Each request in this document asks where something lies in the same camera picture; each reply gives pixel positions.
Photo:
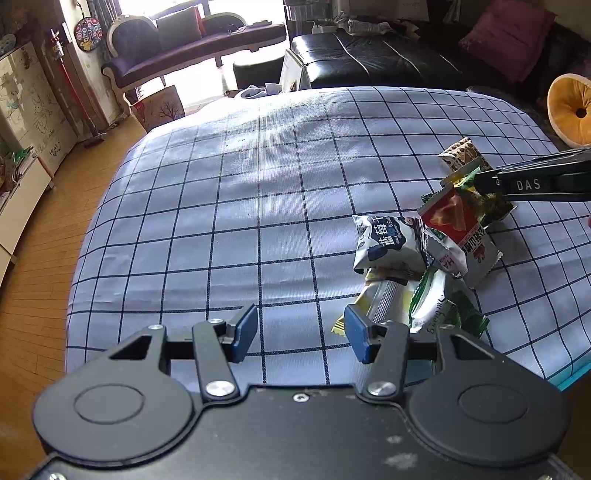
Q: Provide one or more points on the small white and red packet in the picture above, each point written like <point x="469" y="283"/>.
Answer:
<point x="443" y="258"/>

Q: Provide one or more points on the black stool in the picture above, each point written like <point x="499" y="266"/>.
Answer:
<point x="256" y="74"/>

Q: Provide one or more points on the white low cabinet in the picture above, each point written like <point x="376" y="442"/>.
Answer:
<point x="23" y="203"/>

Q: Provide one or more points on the tree picture board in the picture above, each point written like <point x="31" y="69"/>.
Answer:
<point x="159" y="110"/>

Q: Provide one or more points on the brown patterned snack packet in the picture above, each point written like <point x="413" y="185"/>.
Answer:
<point x="461" y="152"/>

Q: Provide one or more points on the round colourful wall decoration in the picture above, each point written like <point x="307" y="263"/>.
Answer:
<point x="88" y="33"/>

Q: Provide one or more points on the yellow and olive snack packet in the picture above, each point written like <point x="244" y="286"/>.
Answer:
<point x="496" y="207"/>

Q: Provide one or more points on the yellow round cushion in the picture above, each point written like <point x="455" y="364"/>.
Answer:
<point x="570" y="110"/>

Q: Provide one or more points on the white shopping bag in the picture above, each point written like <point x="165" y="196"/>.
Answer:
<point x="293" y="71"/>

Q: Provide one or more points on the white and blue slippers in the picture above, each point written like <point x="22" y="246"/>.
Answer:
<point x="254" y="91"/>

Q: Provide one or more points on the red stick vacuum cleaner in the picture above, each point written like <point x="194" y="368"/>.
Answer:
<point x="69" y="78"/>

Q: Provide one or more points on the white and blue snack packet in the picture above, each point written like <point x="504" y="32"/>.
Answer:
<point x="388" y="242"/>

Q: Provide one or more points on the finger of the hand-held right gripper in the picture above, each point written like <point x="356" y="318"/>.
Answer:
<point x="491" y="182"/>

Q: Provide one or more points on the pink cushion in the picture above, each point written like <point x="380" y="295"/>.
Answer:
<point x="508" y="37"/>

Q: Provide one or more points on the striped cloth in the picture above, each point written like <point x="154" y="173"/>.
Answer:
<point x="367" y="26"/>

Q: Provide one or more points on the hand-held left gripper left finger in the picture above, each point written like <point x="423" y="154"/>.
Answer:
<point x="244" y="332"/>

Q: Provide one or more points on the purple chaise sofa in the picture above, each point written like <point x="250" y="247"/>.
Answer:
<point x="194" y="50"/>

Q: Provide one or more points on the yellow and silver snack packet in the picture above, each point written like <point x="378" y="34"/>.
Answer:
<point x="383" y="300"/>

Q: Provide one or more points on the red snack packet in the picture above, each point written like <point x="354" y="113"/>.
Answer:
<point x="455" y="226"/>

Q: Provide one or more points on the white and green snack packet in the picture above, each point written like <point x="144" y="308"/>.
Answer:
<point x="429" y="300"/>

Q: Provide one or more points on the grey cushion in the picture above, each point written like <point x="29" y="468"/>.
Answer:
<point x="178" y="27"/>

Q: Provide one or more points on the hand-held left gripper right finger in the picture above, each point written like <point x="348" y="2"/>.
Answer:
<point x="356" y="334"/>

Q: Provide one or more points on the white board with drawings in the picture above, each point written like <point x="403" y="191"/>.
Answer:
<point x="32" y="110"/>

